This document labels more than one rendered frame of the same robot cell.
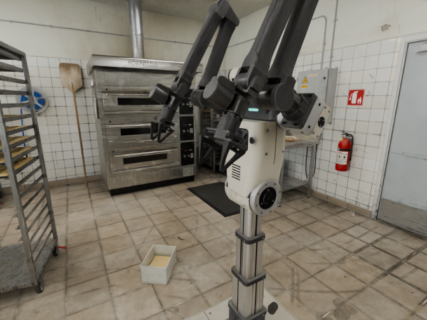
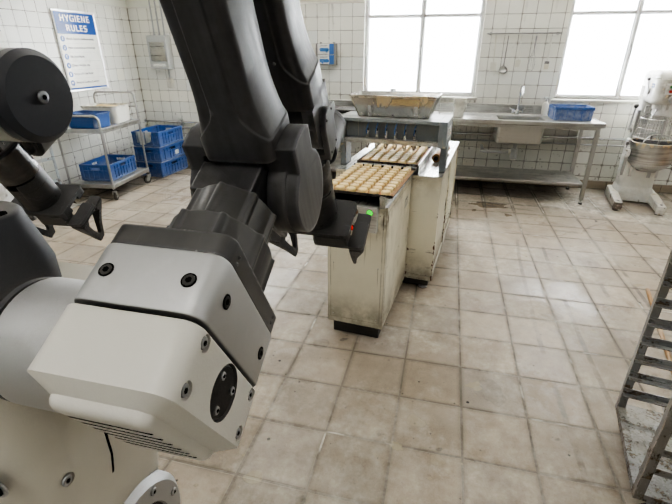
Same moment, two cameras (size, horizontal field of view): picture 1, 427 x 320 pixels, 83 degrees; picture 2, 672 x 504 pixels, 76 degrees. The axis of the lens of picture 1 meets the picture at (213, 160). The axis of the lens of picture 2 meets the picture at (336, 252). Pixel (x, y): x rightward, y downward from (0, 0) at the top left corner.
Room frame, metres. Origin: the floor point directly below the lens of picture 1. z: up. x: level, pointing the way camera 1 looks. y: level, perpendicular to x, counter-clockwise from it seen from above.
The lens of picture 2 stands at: (1.46, -0.18, 1.57)
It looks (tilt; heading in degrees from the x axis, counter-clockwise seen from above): 25 degrees down; 134
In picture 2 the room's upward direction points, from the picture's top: straight up
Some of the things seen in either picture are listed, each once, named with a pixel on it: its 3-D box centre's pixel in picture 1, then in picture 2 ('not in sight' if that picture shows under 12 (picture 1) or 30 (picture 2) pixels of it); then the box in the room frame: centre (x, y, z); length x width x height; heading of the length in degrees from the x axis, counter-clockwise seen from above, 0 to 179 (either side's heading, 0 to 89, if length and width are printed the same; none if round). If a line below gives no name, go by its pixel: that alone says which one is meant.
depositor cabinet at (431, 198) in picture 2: not in sight; (402, 203); (-0.54, 2.66, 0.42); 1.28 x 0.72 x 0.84; 115
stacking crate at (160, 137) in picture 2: not in sight; (158, 135); (-4.56, 2.49, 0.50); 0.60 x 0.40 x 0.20; 123
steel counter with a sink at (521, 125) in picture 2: not in sight; (436, 137); (-1.40, 4.51, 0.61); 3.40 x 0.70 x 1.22; 30
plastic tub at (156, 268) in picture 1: (159, 263); not in sight; (1.79, 0.46, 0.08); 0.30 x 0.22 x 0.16; 173
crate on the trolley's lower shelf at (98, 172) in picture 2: not in sight; (109, 167); (-4.14, 1.63, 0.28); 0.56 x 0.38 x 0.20; 128
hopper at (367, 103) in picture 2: not in sight; (395, 105); (-0.34, 2.23, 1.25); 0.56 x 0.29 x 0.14; 25
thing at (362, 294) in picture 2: not in sight; (371, 246); (-0.12, 1.77, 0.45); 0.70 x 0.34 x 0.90; 115
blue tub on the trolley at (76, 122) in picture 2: not in sight; (88, 119); (-4.00, 1.49, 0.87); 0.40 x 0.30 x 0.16; 34
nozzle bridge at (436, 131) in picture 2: not in sight; (393, 142); (-0.34, 2.23, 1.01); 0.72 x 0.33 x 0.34; 25
